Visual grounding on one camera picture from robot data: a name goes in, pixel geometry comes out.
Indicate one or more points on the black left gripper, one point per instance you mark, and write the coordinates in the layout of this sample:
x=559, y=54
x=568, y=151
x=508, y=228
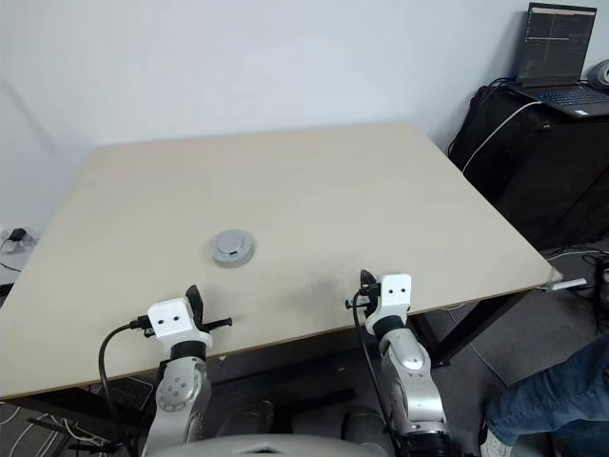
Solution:
x=219, y=324

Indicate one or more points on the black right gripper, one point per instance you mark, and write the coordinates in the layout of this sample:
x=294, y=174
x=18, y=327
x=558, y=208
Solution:
x=368, y=304

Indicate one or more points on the motor cover with circuit board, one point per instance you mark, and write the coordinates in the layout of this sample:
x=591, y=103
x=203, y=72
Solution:
x=231, y=241

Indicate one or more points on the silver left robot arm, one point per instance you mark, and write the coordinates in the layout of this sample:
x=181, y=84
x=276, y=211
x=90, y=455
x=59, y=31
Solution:
x=178, y=395

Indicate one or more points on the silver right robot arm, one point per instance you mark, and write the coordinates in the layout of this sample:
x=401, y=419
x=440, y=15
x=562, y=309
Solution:
x=414, y=381

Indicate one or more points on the dark grey rounded shape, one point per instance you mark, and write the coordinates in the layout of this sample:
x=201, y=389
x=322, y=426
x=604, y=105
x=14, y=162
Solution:
x=366, y=421

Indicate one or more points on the silver robot torso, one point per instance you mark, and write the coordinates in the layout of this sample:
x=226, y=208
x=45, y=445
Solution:
x=266, y=447

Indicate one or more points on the black power adapter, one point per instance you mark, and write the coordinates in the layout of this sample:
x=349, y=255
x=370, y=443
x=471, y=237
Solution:
x=17, y=235

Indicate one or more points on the large black case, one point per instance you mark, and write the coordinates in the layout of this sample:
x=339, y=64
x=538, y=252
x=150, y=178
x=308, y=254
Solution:
x=533, y=181

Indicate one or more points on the small silver metal bar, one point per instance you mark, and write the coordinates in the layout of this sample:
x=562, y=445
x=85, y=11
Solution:
x=568, y=284

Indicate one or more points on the bystander person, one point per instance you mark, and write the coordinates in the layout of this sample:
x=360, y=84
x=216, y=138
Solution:
x=547, y=395

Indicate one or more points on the open black laptop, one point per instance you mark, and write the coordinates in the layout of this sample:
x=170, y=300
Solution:
x=556, y=43

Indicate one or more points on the grey rounded device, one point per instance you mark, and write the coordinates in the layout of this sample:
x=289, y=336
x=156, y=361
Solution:
x=600, y=73

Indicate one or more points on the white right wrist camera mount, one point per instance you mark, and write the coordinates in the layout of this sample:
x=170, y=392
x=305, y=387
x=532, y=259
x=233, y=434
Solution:
x=395, y=295

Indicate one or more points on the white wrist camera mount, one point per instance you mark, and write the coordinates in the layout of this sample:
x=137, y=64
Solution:
x=171, y=323
x=395, y=295

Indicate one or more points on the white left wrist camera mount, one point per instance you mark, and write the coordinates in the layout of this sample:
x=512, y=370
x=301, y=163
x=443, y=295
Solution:
x=171, y=323

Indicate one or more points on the white wall power socket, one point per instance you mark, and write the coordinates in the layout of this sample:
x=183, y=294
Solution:
x=31, y=236

